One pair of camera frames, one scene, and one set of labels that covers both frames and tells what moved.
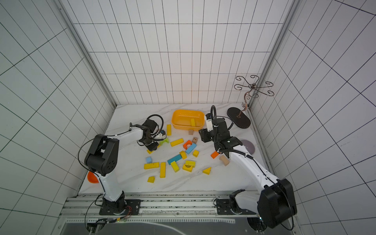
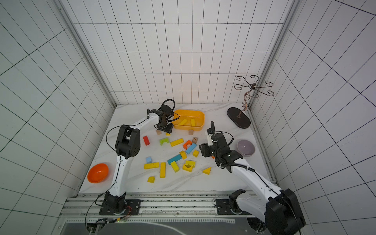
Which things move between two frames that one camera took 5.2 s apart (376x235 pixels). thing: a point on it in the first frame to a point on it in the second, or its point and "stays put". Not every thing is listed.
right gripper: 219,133 to 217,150
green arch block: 166,140 stays put
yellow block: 195,153 stays put
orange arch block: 188,142 stays put
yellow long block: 176,142 stays put
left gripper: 151,148 to 168,130
